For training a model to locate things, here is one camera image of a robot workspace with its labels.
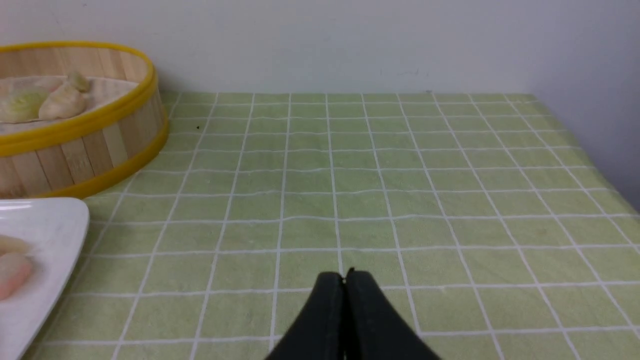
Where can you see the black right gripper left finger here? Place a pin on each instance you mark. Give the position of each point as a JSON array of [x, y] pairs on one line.
[[316, 332]]

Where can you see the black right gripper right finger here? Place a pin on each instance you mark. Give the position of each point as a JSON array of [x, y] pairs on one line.
[[373, 329]]

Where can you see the white square plate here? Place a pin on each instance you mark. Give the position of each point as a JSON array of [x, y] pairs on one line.
[[55, 229]]

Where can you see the pinkish dumpling on plate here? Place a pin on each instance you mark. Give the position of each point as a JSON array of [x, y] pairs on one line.
[[15, 269]]

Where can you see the cream dumpling on plate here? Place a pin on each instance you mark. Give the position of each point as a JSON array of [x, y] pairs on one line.
[[10, 244]]

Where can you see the green checkered tablecloth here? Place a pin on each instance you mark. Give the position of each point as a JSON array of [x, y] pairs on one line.
[[485, 224]]

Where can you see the bamboo steamer basket yellow rim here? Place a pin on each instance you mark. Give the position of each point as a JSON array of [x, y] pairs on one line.
[[85, 155]]

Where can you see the white dumpling in steamer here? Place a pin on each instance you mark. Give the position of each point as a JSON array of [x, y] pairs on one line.
[[63, 103]]

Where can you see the small green dumpling steamer back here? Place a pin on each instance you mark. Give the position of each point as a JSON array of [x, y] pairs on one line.
[[78, 81]]

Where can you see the green dumpling steamer centre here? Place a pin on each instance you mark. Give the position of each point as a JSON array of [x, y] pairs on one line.
[[21, 99]]

